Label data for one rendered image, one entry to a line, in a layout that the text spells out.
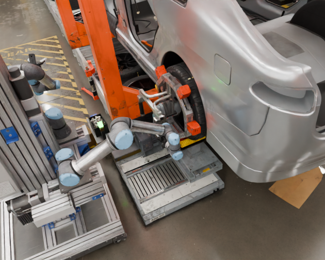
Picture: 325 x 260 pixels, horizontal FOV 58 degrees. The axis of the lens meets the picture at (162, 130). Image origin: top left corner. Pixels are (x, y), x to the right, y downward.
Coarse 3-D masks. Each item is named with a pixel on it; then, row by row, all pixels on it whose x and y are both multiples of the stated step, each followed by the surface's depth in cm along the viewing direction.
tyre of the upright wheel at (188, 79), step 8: (176, 64) 240; (184, 64) 236; (168, 72) 246; (176, 72) 230; (184, 72) 226; (184, 80) 223; (192, 80) 222; (192, 88) 219; (192, 96) 219; (200, 96) 220; (192, 104) 224; (200, 104) 219; (200, 112) 221; (176, 120) 272; (200, 120) 224; (192, 136) 248; (200, 136) 238
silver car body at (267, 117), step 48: (144, 0) 421; (192, 0) 182; (240, 0) 386; (144, 48) 300; (192, 48) 193; (240, 48) 151; (288, 48) 264; (240, 96) 162; (288, 96) 155; (240, 144) 181; (288, 144) 159
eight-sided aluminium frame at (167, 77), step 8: (160, 80) 246; (168, 80) 230; (176, 80) 228; (176, 88) 222; (160, 96) 265; (184, 112) 222; (192, 112) 223; (168, 120) 270; (184, 120) 229; (192, 120) 228; (176, 128) 267; (184, 136) 242
